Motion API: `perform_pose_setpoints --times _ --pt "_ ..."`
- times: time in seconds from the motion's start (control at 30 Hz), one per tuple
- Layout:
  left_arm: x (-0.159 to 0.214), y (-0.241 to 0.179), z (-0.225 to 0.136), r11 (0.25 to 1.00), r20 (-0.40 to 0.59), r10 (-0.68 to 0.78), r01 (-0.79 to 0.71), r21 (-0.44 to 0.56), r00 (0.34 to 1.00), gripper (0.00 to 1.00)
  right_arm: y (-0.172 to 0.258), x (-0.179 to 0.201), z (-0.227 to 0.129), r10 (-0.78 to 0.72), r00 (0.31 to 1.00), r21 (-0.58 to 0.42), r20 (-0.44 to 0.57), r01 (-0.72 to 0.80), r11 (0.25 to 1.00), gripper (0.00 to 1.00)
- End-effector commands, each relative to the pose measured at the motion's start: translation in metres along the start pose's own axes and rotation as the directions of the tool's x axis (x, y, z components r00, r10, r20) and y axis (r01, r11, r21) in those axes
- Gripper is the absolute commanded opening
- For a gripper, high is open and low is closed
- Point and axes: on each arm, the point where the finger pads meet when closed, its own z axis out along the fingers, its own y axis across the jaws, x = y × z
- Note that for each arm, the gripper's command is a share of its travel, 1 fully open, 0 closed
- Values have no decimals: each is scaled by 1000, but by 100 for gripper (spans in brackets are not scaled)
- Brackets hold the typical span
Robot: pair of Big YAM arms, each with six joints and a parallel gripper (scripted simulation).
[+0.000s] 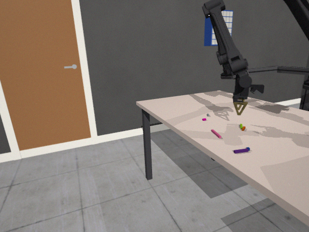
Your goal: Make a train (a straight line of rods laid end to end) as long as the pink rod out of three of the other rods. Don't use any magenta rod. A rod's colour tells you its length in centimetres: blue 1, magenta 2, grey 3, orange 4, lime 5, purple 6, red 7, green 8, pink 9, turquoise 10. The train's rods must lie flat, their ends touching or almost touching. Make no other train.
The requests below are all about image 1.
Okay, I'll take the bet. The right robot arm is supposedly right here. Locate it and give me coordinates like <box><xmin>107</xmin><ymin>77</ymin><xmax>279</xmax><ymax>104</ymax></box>
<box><xmin>202</xmin><ymin>0</ymin><xmax>264</xmax><ymax>97</ymax></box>

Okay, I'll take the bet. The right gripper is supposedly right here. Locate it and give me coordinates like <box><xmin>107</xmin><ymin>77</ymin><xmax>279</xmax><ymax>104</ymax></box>
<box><xmin>232</xmin><ymin>84</ymin><xmax>248</xmax><ymax>116</ymax></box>

